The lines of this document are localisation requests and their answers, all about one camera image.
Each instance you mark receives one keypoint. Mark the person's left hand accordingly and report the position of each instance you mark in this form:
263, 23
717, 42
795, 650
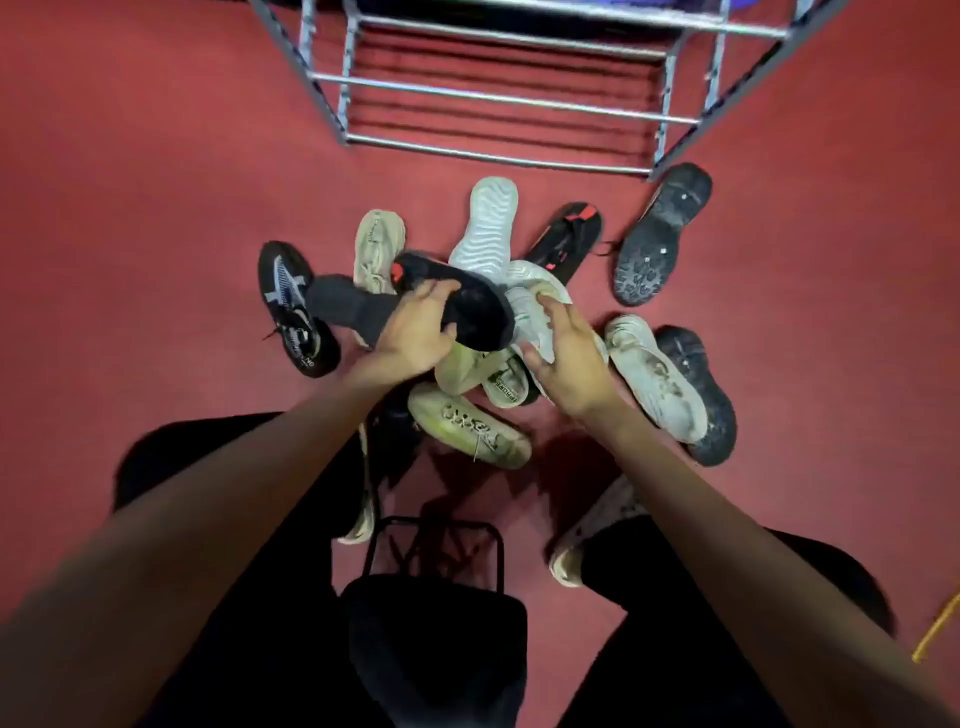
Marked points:
409, 337

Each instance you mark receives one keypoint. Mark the person's right hand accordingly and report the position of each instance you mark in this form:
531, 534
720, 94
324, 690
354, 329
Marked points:
577, 367

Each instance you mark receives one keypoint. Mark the beige pink chunky sneaker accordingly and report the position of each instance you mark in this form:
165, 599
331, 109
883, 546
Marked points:
379, 240
508, 386

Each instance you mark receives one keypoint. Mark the black red high-top shoe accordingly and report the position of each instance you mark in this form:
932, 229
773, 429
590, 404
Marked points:
480, 307
566, 240

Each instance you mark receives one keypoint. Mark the white ribbed sole sneaker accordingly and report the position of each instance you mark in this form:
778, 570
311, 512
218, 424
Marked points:
660, 382
487, 225

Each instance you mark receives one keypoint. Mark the black sneaker orange logo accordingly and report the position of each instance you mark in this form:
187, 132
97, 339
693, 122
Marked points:
394, 442

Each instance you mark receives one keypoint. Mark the black white knit sneaker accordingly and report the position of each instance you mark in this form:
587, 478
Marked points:
296, 307

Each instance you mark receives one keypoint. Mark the grey metal shoe rack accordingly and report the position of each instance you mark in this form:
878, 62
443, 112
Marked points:
487, 97

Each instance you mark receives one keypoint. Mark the person's right forearm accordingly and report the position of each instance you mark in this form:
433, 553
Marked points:
750, 562

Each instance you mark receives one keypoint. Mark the person's left forearm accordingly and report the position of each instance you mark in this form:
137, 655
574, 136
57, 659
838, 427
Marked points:
187, 540

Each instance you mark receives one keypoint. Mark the person's right leg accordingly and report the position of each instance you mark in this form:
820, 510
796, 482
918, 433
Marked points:
660, 660

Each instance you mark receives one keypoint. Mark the person's leg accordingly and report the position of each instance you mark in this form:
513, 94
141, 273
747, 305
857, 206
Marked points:
660, 660
262, 637

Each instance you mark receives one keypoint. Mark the person's left leg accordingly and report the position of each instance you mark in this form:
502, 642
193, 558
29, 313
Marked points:
262, 637

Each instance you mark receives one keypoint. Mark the beige clog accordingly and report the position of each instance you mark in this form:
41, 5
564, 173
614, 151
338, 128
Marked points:
366, 517
592, 525

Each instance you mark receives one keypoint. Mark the black stool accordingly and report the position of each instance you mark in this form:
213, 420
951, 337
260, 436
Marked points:
435, 652

